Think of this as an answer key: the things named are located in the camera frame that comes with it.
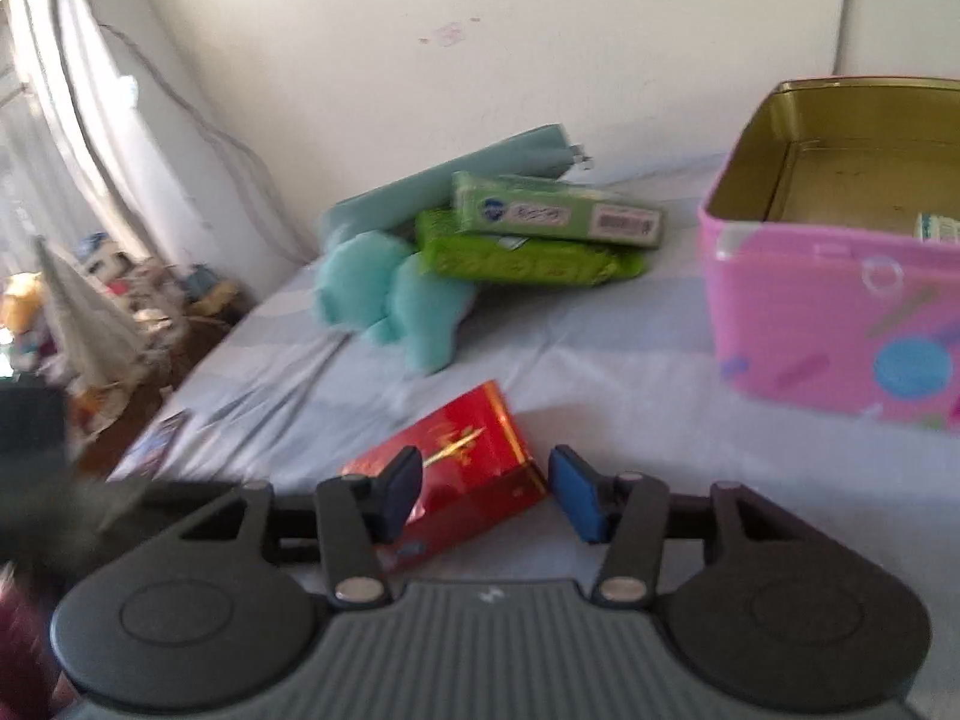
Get green wet wipes packet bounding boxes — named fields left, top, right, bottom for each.
left=415, top=208, right=646, bottom=287

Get striped bed sheet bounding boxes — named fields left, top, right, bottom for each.
left=105, top=150, right=960, bottom=720

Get blue printed card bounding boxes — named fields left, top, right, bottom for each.
left=120, top=411, right=190, bottom=478

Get grey wall cable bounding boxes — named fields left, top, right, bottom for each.
left=97, top=22, right=308, bottom=257

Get teal and green items in box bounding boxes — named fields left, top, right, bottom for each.
left=913, top=211, right=960, bottom=245

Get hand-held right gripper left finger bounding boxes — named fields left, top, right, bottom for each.
left=172, top=446, right=425, bottom=608

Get person's maroon clothing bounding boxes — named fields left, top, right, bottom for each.
left=0, top=562, right=62, bottom=720

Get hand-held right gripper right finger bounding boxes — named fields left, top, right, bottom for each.
left=549, top=446, right=803, bottom=608

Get grey cloth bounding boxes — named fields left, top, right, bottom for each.
left=34, top=236, right=151, bottom=406

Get teal plush toy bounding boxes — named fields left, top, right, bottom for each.
left=313, top=229, right=477, bottom=380

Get white curtain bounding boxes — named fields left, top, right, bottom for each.
left=0, top=0, right=226, bottom=271

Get red carton box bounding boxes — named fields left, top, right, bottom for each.
left=341, top=381, right=548, bottom=575

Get teal zipper pouch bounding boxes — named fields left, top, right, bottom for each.
left=322, top=124, right=584, bottom=241

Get light green soap box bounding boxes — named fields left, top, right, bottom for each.
left=452, top=171, right=665, bottom=250

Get pink tin box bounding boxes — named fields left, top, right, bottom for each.
left=697, top=77, right=960, bottom=436

